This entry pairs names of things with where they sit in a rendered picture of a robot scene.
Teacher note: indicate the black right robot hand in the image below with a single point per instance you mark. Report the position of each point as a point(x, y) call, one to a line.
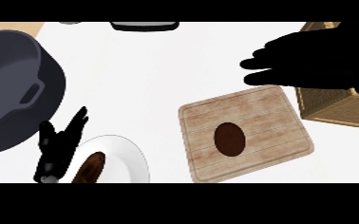
point(314, 60)

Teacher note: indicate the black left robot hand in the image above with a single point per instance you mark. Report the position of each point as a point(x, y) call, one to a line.
point(55, 145)

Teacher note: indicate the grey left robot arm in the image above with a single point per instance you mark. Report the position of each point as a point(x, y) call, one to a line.
point(48, 179)

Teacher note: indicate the brown cupcake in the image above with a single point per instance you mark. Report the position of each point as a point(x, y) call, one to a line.
point(89, 168)
point(230, 139)

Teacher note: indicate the wicker basket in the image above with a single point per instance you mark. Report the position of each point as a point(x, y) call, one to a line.
point(330, 106)

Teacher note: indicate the wooden cutting board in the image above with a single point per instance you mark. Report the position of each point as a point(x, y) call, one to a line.
point(248, 133)

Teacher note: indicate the pale wooden board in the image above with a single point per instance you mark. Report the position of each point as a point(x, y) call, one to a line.
point(21, 28)

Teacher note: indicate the white plate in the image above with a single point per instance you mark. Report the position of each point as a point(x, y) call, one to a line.
point(123, 158)

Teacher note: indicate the dark grey pot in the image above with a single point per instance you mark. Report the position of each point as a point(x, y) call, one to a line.
point(23, 85)

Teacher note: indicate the black appliance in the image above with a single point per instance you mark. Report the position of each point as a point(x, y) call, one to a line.
point(146, 26)

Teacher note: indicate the grey round object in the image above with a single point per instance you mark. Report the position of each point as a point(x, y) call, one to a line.
point(70, 22)

